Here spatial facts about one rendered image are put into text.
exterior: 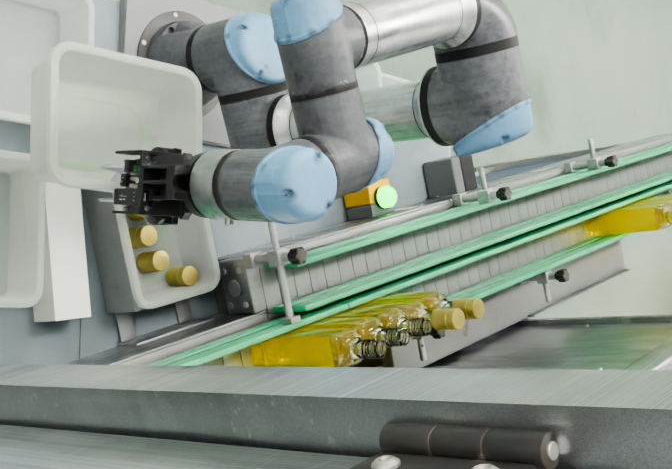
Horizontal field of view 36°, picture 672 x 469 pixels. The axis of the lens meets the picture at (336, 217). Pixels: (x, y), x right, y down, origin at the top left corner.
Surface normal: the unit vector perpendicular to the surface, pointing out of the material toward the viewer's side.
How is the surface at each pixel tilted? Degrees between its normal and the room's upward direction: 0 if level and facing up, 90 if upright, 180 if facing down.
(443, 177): 90
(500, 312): 0
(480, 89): 61
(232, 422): 90
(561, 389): 90
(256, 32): 5
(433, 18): 13
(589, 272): 0
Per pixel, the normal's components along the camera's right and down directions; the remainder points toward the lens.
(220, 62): -0.65, 0.29
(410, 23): 0.84, 0.00
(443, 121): -0.51, 0.53
